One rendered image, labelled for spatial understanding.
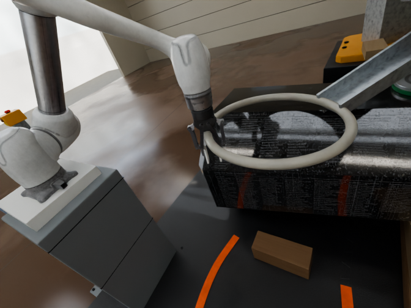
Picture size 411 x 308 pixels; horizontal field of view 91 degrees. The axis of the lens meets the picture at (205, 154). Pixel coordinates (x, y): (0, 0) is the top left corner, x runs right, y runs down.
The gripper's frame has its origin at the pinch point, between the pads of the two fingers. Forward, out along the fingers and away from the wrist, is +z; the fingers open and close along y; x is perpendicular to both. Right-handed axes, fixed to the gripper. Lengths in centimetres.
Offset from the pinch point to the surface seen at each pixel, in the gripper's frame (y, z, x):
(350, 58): 89, -1, 77
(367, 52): 89, -7, 63
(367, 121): 60, 2, 7
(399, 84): 76, -6, 18
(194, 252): -30, 83, 7
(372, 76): 61, -13, 12
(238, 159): 9.3, -10.6, -19.4
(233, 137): 8.6, 10.4, 26.6
